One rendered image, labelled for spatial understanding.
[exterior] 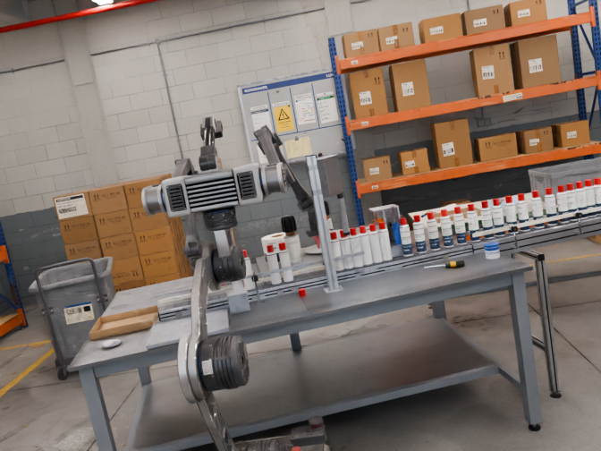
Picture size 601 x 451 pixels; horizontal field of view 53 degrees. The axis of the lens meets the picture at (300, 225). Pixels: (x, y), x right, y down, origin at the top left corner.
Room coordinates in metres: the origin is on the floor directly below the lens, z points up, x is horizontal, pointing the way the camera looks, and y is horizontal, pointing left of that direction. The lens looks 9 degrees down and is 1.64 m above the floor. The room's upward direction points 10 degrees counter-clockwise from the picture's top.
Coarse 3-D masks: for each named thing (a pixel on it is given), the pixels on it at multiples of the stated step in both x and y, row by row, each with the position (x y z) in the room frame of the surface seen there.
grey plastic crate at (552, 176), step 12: (540, 168) 4.46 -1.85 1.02; (552, 168) 4.45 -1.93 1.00; (564, 168) 4.45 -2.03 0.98; (576, 168) 4.45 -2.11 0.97; (588, 168) 4.06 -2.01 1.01; (600, 168) 4.06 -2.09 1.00; (540, 180) 4.46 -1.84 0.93; (552, 180) 4.07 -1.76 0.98; (564, 180) 4.07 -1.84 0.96; (576, 180) 4.07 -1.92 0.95; (540, 192) 4.27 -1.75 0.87
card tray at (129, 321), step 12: (132, 312) 3.03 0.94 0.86; (144, 312) 3.04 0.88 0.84; (156, 312) 3.03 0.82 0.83; (96, 324) 2.91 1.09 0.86; (108, 324) 2.98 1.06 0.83; (120, 324) 2.94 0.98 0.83; (132, 324) 2.78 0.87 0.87; (144, 324) 2.79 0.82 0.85; (96, 336) 2.76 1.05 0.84; (108, 336) 2.77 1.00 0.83
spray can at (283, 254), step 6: (282, 246) 2.98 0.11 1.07; (282, 252) 2.97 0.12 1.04; (288, 252) 2.99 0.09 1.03; (282, 258) 2.98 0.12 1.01; (288, 258) 2.98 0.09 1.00; (282, 264) 2.98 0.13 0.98; (288, 264) 2.98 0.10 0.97; (288, 270) 2.97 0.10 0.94; (288, 276) 2.97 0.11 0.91; (288, 282) 2.97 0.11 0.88
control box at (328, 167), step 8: (320, 160) 2.86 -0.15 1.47; (328, 160) 2.89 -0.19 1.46; (336, 160) 2.97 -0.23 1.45; (320, 168) 2.86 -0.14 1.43; (328, 168) 2.88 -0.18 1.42; (336, 168) 2.96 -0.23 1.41; (320, 176) 2.86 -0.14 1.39; (328, 176) 2.86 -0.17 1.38; (336, 176) 2.94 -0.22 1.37; (320, 184) 2.87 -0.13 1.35; (328, 184) 2.85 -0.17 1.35; (336, 184) 2.93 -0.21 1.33; (328, 192) 2.85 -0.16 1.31; (336, 192) 2.91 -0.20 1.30
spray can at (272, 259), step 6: (270, 246) 2.98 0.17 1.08; (270, 252) 2.98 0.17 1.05; (270, 258) 2.97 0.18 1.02; (276, 258) 2.99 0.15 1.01; (270, 264) 2.97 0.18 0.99; (276, 264) 2.98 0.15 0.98; (270, 270) 2.98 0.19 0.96; (270, 276) 2.99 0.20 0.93; (276, 276) 2.97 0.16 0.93; (276, 282) 2.97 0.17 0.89
